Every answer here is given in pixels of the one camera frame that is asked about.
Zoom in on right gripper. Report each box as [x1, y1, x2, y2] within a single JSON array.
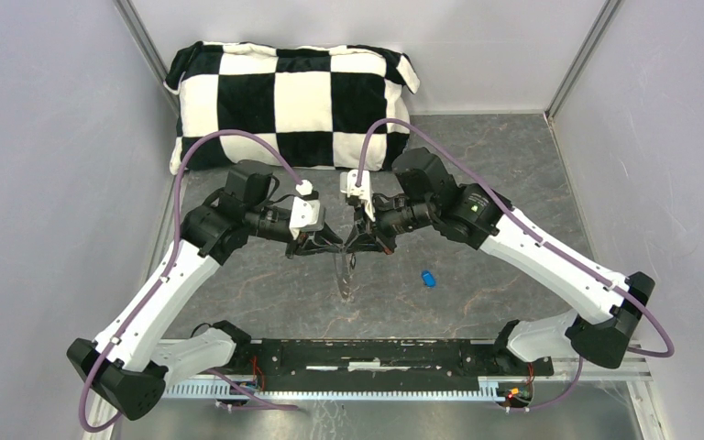
[[345, 190, 436, 255]]

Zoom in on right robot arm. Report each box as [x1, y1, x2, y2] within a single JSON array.
[[340, 148, 655, 374]]

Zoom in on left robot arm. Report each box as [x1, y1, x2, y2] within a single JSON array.
[[67, 160, 342, 421]]

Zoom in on blue key fob tag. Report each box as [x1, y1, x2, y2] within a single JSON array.
[[421, 270, 437, 288]]

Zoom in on black and white checkered pillow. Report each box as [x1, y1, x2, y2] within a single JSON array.
[[164, 41, 421, 173]]

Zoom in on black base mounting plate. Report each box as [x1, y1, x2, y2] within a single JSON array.
[[219, 338, 555, 392]]

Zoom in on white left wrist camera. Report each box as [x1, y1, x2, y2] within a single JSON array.
[[289, 180, 325, 239]]

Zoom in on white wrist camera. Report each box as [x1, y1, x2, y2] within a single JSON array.
[[339, 170, 376, 221], [289, 180, 325, 239]]

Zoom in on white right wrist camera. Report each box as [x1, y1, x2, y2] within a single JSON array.
[[339, 170, 376, 221]]

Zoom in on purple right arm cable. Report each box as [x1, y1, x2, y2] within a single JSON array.
[[355, 117, 675, 414]]

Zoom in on white slotted cable duct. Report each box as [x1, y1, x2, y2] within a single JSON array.
[[163, 378, 504, 403]]

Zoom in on aluminium frame rail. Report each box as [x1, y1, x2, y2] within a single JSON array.
[[101, 337, 654, 382]]

